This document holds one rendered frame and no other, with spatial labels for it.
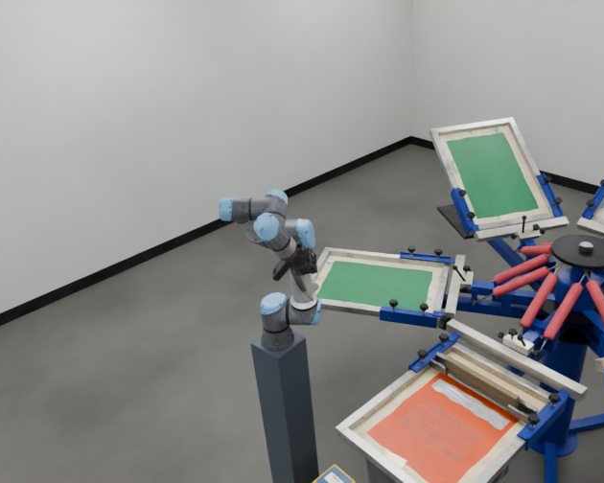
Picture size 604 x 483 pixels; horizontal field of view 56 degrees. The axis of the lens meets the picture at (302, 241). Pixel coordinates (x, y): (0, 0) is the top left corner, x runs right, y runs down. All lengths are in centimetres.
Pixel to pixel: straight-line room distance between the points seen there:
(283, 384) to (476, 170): 196
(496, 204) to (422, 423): 165
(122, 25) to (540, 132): 445
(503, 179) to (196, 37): 311
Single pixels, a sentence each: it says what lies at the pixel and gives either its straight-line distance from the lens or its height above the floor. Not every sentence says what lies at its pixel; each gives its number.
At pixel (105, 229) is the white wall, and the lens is 556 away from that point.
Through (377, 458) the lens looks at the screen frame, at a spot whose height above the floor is 99.
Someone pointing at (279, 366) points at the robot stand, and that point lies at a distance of 256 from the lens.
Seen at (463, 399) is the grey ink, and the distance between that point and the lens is 270.
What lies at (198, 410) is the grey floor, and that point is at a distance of 410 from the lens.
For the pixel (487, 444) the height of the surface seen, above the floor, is 96.
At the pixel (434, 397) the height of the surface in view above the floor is 96.
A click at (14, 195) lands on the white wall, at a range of 519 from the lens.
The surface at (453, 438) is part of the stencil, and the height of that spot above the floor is 96.
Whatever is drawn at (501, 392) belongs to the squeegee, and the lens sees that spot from 262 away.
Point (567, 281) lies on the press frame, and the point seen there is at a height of 115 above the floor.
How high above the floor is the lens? 287
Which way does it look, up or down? 30 degrees down
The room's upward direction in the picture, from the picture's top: 5 degrees counter-clockwise
